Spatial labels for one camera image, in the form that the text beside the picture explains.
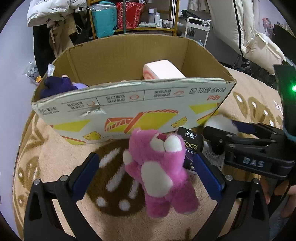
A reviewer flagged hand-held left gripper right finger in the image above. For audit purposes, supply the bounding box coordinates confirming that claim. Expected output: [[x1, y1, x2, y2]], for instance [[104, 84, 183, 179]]
[[194, 153, 270, 241]]

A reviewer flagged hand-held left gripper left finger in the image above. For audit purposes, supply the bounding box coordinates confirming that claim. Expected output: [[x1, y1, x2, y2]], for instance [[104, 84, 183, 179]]
[[24, 152, 100, 241]]

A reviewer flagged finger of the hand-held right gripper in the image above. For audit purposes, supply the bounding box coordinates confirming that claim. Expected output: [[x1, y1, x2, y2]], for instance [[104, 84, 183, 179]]
[[203, 126, 275, 156], [231, 120, 286, 139]]

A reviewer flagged black and white panda plush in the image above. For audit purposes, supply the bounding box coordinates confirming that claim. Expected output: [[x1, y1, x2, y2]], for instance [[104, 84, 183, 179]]
[[203, 113, 238, 135]]

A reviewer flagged pink bear plush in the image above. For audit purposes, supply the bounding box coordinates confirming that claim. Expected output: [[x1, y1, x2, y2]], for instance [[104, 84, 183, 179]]
[[122, 127, 200, 219]]

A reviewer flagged printed cardboard box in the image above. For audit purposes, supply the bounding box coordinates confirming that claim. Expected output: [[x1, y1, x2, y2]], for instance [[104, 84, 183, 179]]
[[31, 35, 237, 145]]

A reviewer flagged pink roll cake plush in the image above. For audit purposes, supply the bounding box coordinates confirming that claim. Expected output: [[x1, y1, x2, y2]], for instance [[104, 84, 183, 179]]
[[143, 60, 186, 80]]

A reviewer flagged purple plush toy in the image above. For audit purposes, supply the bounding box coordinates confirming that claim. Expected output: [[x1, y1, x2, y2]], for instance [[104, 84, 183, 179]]
[[40, 75, 89, 99]]

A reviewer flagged person's right hand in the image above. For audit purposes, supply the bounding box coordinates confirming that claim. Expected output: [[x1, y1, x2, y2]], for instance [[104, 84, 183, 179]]
[[265, 177, 296, 218]]

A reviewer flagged black tissue packet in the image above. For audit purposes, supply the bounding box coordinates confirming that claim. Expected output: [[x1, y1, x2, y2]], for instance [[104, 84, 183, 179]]
[[177, 127, 204, 174]]

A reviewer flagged beige flower blanket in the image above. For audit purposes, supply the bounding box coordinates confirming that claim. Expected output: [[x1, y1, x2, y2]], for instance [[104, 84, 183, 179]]
[[13, 67, 296, 241]]

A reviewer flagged white recliner chair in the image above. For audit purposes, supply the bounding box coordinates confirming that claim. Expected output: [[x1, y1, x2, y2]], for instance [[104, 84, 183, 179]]
[[207, 0, 286, 75]]

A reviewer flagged black monitor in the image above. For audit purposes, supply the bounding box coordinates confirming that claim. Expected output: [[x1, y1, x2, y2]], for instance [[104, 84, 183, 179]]
[[273, 23, 296, 47]]

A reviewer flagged crumpled plastic bag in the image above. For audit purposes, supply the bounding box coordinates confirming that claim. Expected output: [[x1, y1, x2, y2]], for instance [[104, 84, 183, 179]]
[[23, 61, 43, 84]]

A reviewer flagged white trolley cart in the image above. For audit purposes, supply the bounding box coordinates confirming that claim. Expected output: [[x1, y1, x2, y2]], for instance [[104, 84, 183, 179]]
[[180, 10, 211, 48]]

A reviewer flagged wooden shelf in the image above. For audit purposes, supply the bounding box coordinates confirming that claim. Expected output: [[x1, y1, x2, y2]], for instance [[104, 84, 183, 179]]
[[87, 0, 181, 37]]

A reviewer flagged group of cosmetic bottles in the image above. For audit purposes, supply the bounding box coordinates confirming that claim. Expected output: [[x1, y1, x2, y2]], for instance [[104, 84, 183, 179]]
[[139, 8, 173, 27]]

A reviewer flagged beige hanging coat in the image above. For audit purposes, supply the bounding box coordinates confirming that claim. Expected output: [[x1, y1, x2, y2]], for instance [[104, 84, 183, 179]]
[[48, 20, 78, 57]]

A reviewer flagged red gift bag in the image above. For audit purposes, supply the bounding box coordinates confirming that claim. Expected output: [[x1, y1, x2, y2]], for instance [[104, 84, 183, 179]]
[[116, 2, 145, 29]]

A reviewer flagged green pole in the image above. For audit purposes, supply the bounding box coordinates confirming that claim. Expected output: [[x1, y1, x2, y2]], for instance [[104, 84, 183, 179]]
[[122, 0, 127, 34]]

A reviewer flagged teal paper bag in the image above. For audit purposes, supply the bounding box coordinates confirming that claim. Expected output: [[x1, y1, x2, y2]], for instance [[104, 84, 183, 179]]
[[89, 4, 118, 39]]

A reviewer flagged white puffer jacket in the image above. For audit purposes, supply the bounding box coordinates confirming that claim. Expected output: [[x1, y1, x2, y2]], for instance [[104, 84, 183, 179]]
[[26, 0, 90, 28]]

